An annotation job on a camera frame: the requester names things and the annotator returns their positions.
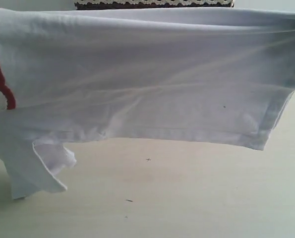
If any dark brown wicker basket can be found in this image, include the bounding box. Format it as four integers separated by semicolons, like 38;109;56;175
75;4;221;10

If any white shirt with red lettering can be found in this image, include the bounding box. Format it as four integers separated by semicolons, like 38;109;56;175
0;7;295;199

